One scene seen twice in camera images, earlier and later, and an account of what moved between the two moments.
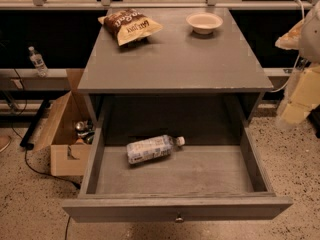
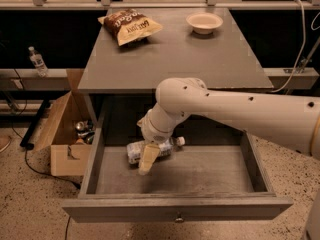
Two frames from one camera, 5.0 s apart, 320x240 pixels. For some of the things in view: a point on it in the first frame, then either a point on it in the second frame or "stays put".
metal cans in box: x=85 y=130 stays put
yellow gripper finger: x=292 y=39 → x=140 y=123
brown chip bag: x=129 y=26 stays put
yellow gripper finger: x=306 y=94 → x=149 y=154
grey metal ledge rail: x=30 y=79 stays put
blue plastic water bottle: x=152 y=148 stays put
